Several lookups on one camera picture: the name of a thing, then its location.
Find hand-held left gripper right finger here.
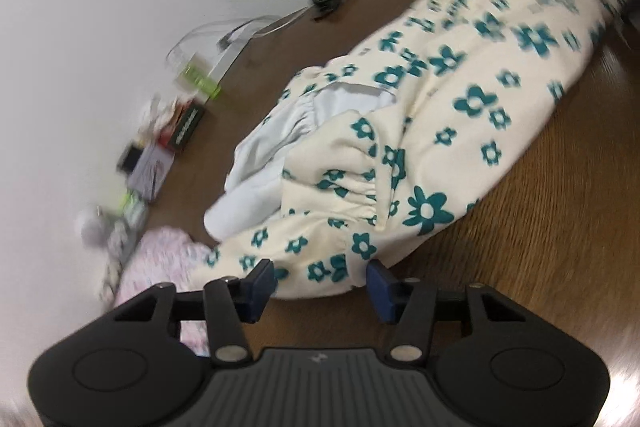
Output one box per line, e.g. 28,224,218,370
366,259,527,365

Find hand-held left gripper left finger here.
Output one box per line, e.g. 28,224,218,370
112,258,277,367

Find cream green floral pants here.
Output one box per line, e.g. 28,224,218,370
204,0,640,303

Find pink floral ruffled garment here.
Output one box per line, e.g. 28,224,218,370
100,228,211,358

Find white socket strip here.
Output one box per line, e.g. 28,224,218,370
100,229,140,303

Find silver tin box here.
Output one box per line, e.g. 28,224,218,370
126,142,176,202

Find white astronaut figurine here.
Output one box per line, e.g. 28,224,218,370
75,206,113,248

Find black charger block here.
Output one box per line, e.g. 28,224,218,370
117,144,143,172

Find green transparent bottle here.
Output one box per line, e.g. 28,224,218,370
182,63,223,102

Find white power strip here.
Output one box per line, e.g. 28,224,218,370
210,39,251,82

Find white power adapter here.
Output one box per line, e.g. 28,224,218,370
172,52,213,88

